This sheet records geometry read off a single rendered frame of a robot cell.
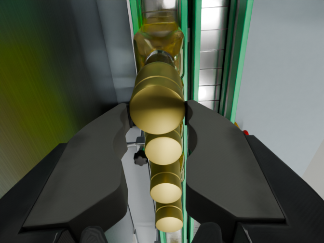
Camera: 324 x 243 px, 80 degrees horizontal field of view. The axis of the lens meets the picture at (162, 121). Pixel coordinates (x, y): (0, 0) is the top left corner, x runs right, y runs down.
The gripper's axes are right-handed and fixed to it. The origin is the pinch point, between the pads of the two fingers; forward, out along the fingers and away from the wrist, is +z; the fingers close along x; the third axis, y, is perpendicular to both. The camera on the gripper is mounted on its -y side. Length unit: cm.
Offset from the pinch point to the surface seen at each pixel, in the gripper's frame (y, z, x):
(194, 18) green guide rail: -2.9, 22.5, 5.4
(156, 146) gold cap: 5.2, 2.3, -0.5
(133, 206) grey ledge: 54, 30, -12
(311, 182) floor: 154, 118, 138
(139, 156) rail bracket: 20.1, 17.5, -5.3
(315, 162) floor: 127, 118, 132
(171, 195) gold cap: 11.8, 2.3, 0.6
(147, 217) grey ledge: 61, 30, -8
